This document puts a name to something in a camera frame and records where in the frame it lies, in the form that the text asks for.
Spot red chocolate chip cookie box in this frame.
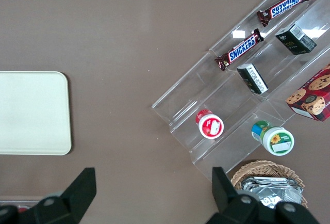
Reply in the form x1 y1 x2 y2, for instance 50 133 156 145
285 63 330 123

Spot Snickers chocolate bar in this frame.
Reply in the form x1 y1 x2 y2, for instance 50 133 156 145
214 28 265 72
256 0 314 27

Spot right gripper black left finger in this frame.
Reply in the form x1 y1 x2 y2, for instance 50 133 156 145
19 167 97 224

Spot clear acrylic stepped shelf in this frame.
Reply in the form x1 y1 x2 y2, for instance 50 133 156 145
151 0 330 183

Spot red lid white jar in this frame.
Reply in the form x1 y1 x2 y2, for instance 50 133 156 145
195 109 224 140

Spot green lid sunflower jar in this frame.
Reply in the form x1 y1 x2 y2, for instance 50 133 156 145
251 120 295 156

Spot wicker basket holding foil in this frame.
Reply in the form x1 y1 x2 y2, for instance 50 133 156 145
230 159 309 209

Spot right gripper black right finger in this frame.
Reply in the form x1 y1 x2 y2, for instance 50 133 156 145
206 167 274 224

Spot stacked aluminium foil containers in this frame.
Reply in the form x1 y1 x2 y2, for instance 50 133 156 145
241 175 304 209

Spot dark green small carton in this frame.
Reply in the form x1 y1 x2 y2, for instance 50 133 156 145
236 63 269 95
274 23 318 55

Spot cream rectangular plastic tray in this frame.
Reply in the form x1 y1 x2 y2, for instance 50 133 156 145
0 71 72 156

